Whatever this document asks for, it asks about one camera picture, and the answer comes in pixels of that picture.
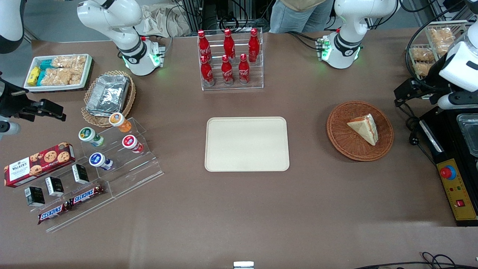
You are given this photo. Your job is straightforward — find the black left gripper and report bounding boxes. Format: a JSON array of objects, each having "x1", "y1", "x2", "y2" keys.
[{"x1": 394, "y1": 77, "x2": 448, "y2": 108}]

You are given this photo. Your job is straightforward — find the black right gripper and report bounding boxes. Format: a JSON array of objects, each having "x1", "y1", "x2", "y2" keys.
[{"x1": 0, "y1": 73, "x2": 67, "y2": 122}]

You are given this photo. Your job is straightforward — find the triangular sandwich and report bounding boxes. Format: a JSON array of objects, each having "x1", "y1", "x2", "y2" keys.
[{"x1": 347, "y1": 114, "x2": 379, "y2": 146}]

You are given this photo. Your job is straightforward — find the light oval wicker basket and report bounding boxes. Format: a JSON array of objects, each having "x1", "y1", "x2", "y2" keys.
[{"x1": 81, "y1": 70, "x2": 136, "y2": 128}]

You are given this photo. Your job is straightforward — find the white rectangular snack tray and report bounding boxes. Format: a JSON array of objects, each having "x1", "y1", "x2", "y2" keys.
[{"x1": 24, "y1": 54, "x2": 93, "y2": 92}]

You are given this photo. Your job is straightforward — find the brown round wicker basket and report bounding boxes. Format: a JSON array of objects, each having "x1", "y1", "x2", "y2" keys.
[{"x1": 326, "y1": 101, "x2": 395, "y2": 162}]

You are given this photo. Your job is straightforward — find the cream plastic tray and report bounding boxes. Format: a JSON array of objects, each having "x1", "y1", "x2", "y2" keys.
[{"x1": 205, "y1": 117, "x2": 290, "y2": 172}]

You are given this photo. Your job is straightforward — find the rice cracker bag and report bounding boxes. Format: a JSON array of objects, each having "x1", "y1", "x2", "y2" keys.
[
  {"x1": 52, "y1": 55, "x2": 87, "y2": 70},
  {"x1": 414, "y1": 62, "x2": 434, "y2": 77},
  {"x1": 428, "y1": 28, "x2": 456, "y2": 56},
  {"x1": 41, "y1": 68, "x2": 83, "y2": 86},
  {"x1": 410, "y1": 47, "x2": 435, "y2": 62}
]

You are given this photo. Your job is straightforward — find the yellow snack packet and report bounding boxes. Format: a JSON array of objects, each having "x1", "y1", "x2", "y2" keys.
[{"x1": 27, "y1": 67, "x2": 41, "y2": 86}]

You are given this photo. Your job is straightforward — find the red tartan cookie box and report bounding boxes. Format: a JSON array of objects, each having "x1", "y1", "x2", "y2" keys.
[{"x1": 4, "y1": 142, "x2": 76, "y2": 188}]

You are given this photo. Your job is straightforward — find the green-lid gum bottle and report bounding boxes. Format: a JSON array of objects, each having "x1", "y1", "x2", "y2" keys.
[{"x1": 78, "y1": 127, "x2": 105, "y2": 147}]

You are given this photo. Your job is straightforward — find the black appliance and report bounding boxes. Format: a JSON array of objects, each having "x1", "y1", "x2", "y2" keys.
[{"x1": 418, "y1": 106, "x2": 478, "y2": 227}]

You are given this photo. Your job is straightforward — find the stacked foil containers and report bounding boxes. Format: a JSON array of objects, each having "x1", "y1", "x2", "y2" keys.
[{"x1": 86, "y1": 74, "x2": 130, "y2": 117}]

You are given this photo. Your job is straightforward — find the small black box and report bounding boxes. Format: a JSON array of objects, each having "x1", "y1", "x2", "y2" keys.
[
  {"x1": 24, "y1": 186, "x2": 46, "y2": 207},
  {"x1": 72, "y1": 164, "x2": 90, "y2": 185},
  {"x1": 45, "y1": 176, "x2": 65, "y2": 197}
]

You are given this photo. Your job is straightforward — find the blue-lid gum bottle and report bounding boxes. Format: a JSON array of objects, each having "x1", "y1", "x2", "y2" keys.
[{"x1": 89, "y1": 152, "x2": 113, "y2": 171}]

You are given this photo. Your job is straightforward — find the clear plastic container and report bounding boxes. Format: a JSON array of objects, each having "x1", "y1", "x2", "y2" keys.
[{"x1": 456, "y1": 114, "x2": 478, "y2": 157}]

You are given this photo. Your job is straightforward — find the orange-lid gum bottle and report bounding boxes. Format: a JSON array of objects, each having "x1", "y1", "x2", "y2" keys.
[{"x1": 109, "y1": 112, "x2": 132, "y2": 133}]

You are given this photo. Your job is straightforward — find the Snickers chocolate bar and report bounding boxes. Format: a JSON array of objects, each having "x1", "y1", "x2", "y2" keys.
[
  {"x1": 69, "y1": 184, "x2": 105, "y2": 207},
  {"x1": 37, "y1": 202, "x2": 72, "y2": 225}
]

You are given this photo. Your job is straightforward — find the red-lid gum bottle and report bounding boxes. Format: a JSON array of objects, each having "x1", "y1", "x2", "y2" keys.
[{"x1": 122, "y1": 135, "x2": 144, "y2": 154}]

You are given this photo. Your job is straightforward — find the yellow control panel box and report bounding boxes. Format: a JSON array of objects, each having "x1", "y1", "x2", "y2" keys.
[{"x1": 436, "y1": 159, "x2": 478, "y2": 222}]

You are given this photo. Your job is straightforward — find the clear acrylic stepped stand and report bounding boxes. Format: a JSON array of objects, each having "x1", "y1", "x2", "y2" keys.
[
  {"x1": 80, "y1": 117, "x2": 165, "y2": 199},
  {"x1": 13, "y1": 164, "x2": 117, "y2": 233}
]

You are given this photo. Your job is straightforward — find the person in blue jeans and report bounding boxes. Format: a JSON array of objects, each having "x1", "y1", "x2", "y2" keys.
[{"x1": 269, "y1": 0, "x2": 335, "y2": 34}]

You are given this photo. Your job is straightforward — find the beige crumpled cloth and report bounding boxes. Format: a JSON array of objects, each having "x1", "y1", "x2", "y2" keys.
[{"x1": 135, "y1": 4, "x2": 191, "y2": 38}]

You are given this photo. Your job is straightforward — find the red cola bottle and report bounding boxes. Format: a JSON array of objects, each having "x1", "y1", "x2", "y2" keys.
[
  {"x1": 198, "y1": 30, "x2": 212, "y2": 62},
  {"x1": 223, "y1": 29, "x2": 236, "y2": 60},
  {"x1": 238, "y1": 54, "x2": 251, "y2": 85},
  {"x1": 221, "y1": 55, "x2": 234, "y2": 86},
  {"x1": 248, "y1": 28, "x2": 260, "y2": 63},
  {"x1": 200, "y1": 56, "x2": 215, "y2": 86}
]

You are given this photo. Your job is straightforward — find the clear acrylic bottle rack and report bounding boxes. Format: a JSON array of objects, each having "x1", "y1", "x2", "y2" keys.
[{"x1": 197, "y1": 27, "x2": 264, "y2": 92}]

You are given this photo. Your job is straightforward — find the black cable with plug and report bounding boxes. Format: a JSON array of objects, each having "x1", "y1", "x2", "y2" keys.
[{"x1": 405, "y1": 103, "x2": 424, "y2": 147}]

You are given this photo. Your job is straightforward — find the white wire shelf rack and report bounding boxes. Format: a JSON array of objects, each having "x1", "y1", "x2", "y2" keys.
[{"x1": 406, "y1": 21, "x2": 478, "y2": 99}]

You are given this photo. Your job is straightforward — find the black cable bundle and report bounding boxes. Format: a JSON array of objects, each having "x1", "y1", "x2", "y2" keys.
[{"x1": 287, "y1": 31, "x2": 323, "y2": 51}]

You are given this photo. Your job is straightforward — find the black looped cable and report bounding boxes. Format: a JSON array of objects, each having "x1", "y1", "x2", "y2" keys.
[{"x1": 353, "y1": 252, "x2": 478, "y2": 269}]

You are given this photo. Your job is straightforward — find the black metal frame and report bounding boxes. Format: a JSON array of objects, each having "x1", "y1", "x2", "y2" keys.
[{"x1": 181, "y1": 0, "x2": 269, "y2": 32}]

